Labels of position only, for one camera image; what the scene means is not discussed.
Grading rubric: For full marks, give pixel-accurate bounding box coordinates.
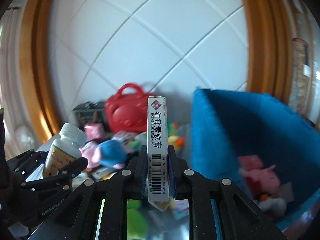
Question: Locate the white medicine bottle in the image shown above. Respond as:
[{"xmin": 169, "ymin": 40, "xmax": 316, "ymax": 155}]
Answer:
[{"xmin": 42, "ymin": 122, "xmax": 87, "ymax": 178}]

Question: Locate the white ointment box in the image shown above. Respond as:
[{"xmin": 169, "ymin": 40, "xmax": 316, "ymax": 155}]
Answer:
[{"xmin": 147, "ymin": 96, "xmax": 170, "ymax": 212}]

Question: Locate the white duck plush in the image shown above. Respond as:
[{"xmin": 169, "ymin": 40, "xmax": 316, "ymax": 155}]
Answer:
[{"xmin": 258, "ymin": 194, "xmax": 287, "ymax": 217}]

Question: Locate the pink pig plush red dress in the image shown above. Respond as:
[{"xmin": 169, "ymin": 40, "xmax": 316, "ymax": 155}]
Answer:
[{"xmin": 239, "ymin": 165, "xmax": 280, "ymax": 196}]

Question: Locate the pink tissue pack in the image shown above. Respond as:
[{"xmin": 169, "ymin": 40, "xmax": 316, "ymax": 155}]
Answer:
[{"xmin": 238, "ymin": 155, "xmax": 264, "ymax": 171}]

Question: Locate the pig plush blue shirt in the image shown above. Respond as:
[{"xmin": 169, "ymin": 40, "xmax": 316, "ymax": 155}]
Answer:
[{"xmin": 80, "ymin": 139, "xmax": 135, "ymax": 171}]

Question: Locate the small pink box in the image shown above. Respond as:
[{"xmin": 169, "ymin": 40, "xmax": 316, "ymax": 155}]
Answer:
[{"xmin": 84, "ymin": 123, "xmax": 105, "ymax": 139}]

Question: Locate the blue plastic storage crate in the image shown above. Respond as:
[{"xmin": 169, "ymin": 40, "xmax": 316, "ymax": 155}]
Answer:
[{"xmin": 190, "ymin": 89, "xmax": 319, "ymax": 230}]

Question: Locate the dark gift box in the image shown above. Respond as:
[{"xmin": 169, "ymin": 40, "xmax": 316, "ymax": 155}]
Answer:
[{"xmin": 72, "ymin": 101, "xmax": 106, "ymax": 130}]

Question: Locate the red bear handbag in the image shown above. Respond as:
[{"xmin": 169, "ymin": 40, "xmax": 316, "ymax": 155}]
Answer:
[{"xmin": 104, "ymin": 83, "xmax": 151, "ymax": 133}]

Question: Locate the rolled patterned carpet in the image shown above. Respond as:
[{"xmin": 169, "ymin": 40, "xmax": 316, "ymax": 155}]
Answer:
[{"xmin": 290, "ymin": 38, "xmax": 310, "ymax": 115}]

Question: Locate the wooden door frame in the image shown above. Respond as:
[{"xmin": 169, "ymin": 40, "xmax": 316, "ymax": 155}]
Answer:
[{"xmin": 242, "ymin": 0, "xmax": 293, "ymax": 104}]

